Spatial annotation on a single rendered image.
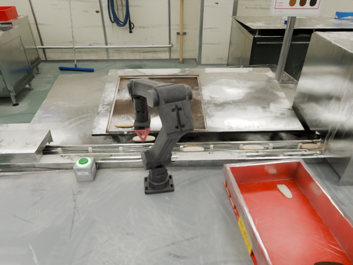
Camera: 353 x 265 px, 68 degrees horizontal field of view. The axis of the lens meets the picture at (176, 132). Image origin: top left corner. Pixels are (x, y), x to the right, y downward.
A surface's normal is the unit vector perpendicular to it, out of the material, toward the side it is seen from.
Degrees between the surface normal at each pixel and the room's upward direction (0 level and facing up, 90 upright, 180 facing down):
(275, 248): 0
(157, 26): 90
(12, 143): 0
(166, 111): 59
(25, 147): 0
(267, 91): 10
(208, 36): 90
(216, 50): 90
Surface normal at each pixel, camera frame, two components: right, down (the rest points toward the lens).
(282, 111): 0.00, -0.72
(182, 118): 0.31, 0.03
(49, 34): 0.04, 0.56
